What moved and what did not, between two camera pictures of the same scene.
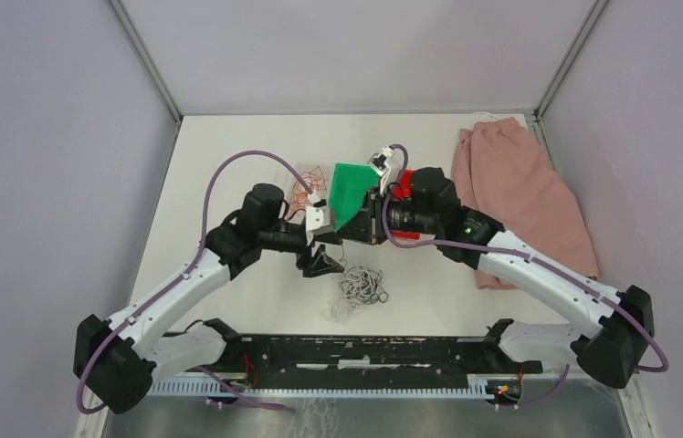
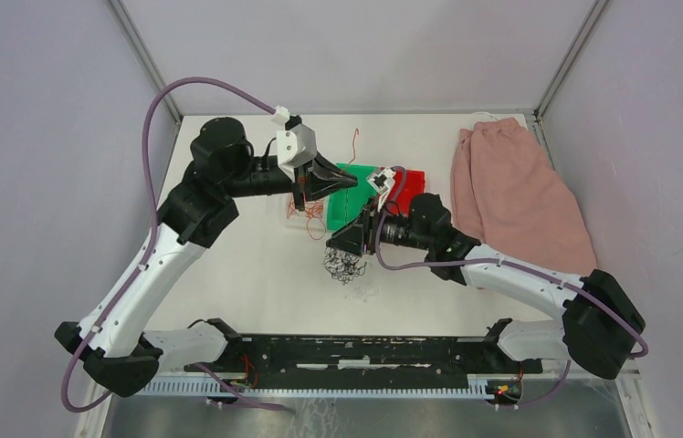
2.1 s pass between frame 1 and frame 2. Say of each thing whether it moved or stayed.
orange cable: moved
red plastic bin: stayed
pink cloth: stayed
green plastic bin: stayed
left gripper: moved
